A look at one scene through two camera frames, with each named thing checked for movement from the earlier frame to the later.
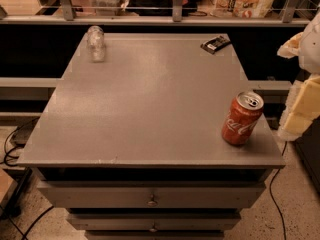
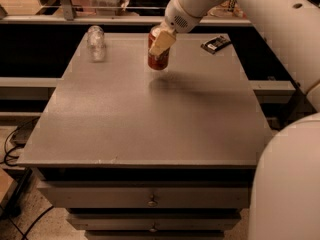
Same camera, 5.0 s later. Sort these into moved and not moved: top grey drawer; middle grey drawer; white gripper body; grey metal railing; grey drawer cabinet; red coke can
Moved: white gripper body; red coke can
Not moved: middle grey drawer; top grey drawer; grey metal railing; grey drawer cabinet
